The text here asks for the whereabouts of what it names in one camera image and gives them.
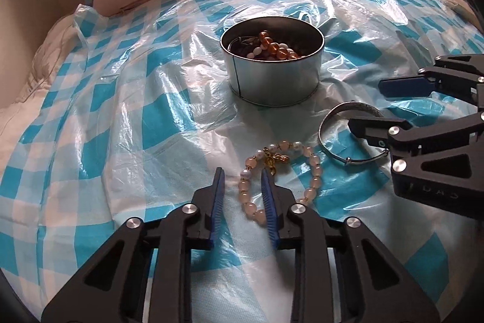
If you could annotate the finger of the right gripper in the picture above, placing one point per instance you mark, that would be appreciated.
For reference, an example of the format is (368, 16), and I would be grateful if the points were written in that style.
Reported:
(458, 76)
(401, 137)

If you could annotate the pink bead bracelet gold charm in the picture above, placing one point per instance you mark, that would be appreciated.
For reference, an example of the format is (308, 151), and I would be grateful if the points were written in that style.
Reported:
(279, 159)

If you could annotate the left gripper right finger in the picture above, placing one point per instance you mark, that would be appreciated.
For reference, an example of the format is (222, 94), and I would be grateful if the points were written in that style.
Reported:
(341, 267)

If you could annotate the blue checkered plastic sheet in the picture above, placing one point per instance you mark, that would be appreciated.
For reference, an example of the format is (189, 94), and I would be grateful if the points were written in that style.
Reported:
(140, 114)

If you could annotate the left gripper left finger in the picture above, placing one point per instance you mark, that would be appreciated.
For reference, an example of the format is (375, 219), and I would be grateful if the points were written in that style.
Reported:
(142, 271)

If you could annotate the silver bangle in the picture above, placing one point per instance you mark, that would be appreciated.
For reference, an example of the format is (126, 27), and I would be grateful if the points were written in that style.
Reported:
(333, 132)

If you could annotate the white quilt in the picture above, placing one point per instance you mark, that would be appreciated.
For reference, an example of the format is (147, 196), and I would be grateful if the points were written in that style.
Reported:
(45, 66)

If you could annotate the round metal tin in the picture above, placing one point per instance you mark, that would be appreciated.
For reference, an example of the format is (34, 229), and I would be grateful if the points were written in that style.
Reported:
(265, 80)

